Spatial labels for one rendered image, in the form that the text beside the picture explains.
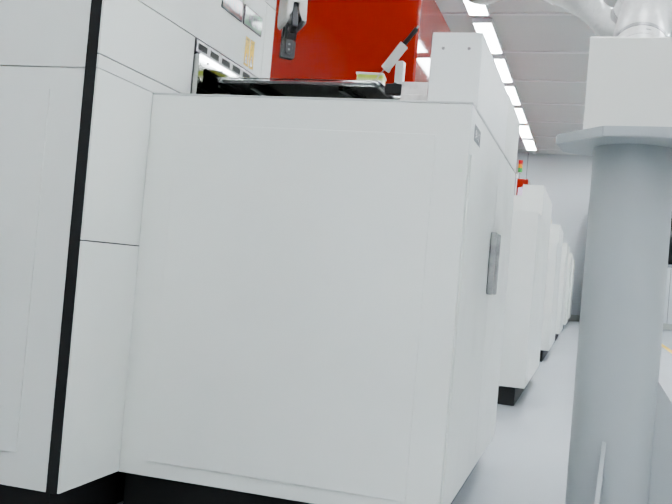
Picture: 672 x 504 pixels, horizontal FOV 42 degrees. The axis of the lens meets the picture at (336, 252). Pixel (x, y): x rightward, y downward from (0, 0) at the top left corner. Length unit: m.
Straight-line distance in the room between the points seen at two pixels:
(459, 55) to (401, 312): 0.48
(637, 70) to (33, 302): 1.20
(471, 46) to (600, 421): 0.76
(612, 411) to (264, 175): 0.81
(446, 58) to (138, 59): 0.58
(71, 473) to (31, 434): 0.10
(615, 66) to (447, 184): 0.45
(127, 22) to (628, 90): 0.96
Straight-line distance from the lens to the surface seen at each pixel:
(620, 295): 1.78
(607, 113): 1.80
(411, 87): 1.85
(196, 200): 1.69
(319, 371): 1.60
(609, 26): 2.20
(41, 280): 1.61
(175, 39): 1.86
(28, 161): 1.64
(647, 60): 1.82
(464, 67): 1.65
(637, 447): 1.82
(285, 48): 2.04
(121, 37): 1.67
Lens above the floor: 0.51
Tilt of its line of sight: 1 degrees up
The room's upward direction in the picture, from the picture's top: 5 degrees clockwise
